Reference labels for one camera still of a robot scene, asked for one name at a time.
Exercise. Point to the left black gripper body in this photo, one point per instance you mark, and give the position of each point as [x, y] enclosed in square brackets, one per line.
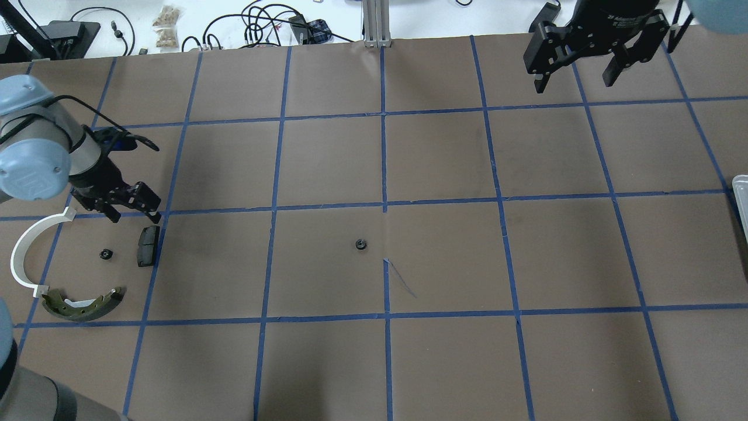
[100, 179]

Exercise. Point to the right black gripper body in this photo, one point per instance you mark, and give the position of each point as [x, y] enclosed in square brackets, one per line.
[610, 19]

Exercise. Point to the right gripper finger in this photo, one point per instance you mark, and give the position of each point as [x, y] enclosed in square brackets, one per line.
[642, 51]
[552, 47]

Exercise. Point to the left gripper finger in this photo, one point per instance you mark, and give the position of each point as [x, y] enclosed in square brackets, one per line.
[99, 206]
[140, 197]

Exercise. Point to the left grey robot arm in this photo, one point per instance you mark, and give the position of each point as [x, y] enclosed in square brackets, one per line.
[44, 150]

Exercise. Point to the black brake pad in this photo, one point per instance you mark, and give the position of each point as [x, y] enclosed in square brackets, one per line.
[148, 246]

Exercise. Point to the olive brake shoe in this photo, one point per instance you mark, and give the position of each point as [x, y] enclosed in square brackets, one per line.
[88, 310]

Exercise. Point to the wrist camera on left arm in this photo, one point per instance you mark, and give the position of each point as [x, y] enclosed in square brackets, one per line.
[111, 139]

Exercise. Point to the aluminium frame post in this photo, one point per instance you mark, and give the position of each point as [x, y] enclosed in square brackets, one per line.
[376, 23]

